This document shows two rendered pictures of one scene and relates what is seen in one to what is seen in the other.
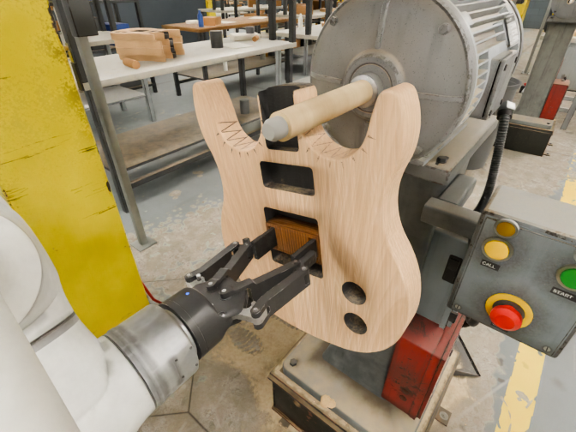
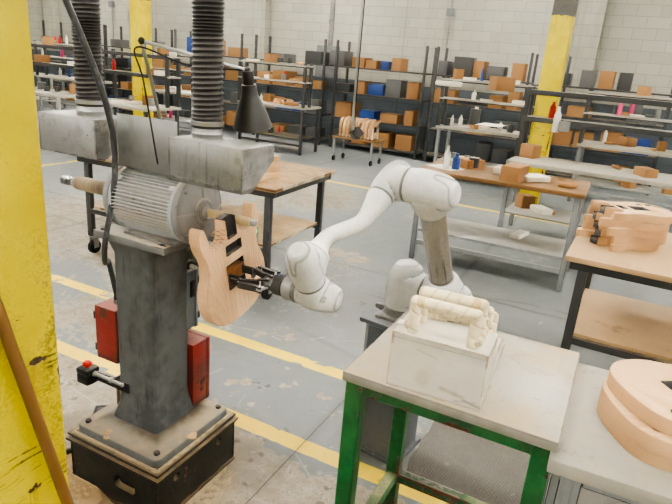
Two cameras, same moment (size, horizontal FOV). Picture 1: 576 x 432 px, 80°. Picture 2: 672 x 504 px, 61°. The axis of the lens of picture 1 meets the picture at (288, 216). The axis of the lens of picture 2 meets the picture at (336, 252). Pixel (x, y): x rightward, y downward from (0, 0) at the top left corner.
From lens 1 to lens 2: 2.04 m
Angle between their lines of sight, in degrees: 90
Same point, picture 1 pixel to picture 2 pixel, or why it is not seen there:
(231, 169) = (214, 260)
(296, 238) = (238, 269)
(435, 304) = (191, 315)
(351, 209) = (250, 242)
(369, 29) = (199, 192)
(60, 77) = not seen: outside the picture
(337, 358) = (164, 419)
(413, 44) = (211, 192)
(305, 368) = (163, 446)
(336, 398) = (189, 431)
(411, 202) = (179, 264)
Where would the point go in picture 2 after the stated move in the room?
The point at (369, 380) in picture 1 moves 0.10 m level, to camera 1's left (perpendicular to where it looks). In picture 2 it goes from (184, 405) to (183, 419)
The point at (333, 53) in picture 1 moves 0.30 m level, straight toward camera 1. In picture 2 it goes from (188, 205) to (274, 209)
